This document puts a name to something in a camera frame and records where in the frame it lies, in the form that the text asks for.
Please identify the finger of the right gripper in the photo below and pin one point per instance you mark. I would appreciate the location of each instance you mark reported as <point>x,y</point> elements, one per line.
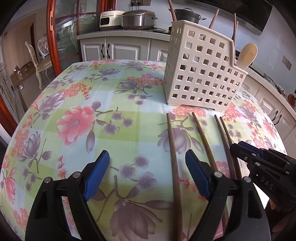
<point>253,149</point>

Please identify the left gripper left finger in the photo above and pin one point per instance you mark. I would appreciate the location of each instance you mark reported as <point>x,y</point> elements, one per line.
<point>47,219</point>

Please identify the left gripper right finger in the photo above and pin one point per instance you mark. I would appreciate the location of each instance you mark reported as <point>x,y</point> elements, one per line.
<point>247,220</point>

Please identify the brown wooden chopstick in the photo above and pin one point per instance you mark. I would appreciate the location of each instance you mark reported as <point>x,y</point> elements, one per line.
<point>177,204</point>
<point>213,166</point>
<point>226,148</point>
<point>235,28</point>
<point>214,19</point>
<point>172,10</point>
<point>234,159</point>

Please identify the white ceramic spoon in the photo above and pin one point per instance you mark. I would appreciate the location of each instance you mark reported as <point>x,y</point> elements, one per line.
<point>247,56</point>

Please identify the person right hand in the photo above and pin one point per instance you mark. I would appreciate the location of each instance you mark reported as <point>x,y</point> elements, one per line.
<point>281,224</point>

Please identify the white perforated utensil basket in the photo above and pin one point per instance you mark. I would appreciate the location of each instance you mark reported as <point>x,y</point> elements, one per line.
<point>200,69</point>

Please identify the floral tablecloth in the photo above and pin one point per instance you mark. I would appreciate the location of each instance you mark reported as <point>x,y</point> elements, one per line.
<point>118,106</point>

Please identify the black range hood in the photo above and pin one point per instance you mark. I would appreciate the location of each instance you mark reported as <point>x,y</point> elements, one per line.
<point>251,14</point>

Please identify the white dining chair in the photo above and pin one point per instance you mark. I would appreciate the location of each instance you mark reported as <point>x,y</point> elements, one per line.
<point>45,63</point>

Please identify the black cooking pot with lid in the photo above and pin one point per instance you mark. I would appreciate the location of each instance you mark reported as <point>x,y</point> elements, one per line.
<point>188,15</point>

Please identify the silver rice cooker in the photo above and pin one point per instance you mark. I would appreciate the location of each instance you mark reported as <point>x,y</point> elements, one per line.
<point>138,20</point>

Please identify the white rice cooker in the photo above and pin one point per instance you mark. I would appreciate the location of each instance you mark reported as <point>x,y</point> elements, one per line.
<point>110,20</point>

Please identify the red wooden sliding door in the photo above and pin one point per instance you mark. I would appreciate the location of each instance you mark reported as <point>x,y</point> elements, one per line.
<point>67,19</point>

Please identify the wall power outlet right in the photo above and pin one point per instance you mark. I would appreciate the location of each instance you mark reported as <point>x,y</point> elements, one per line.
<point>286,63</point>

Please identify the wall power outlet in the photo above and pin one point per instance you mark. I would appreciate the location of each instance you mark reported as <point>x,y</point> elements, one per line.
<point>140,2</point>
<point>286,63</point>

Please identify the wall power outlet left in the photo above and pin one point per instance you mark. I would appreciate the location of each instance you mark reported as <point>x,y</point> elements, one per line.
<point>140,2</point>

